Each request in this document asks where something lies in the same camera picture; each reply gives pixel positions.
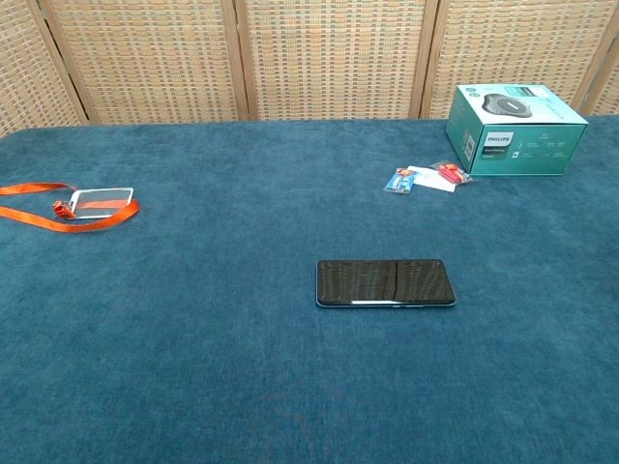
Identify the woven folding screen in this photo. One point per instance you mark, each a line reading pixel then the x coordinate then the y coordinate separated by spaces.
pixel 309 58

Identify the teal smartphone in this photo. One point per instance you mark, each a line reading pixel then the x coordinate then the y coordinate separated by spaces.
pixel 382 282

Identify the blue table cloth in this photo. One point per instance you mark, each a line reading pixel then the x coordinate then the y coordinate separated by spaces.
pixel 242 338

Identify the red snack packet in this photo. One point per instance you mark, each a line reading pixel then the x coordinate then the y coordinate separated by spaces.
pixel 452 171

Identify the teal Philips speaker box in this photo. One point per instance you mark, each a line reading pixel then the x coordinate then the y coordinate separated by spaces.
pixel 522 145

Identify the clear badge holder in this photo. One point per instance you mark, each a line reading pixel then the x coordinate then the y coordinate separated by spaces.
pixel 101 200

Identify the white card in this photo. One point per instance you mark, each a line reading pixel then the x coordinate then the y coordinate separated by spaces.
pixel 435 179

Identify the blue snack packet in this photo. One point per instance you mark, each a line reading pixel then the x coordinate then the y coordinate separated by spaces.
pixel 400 182

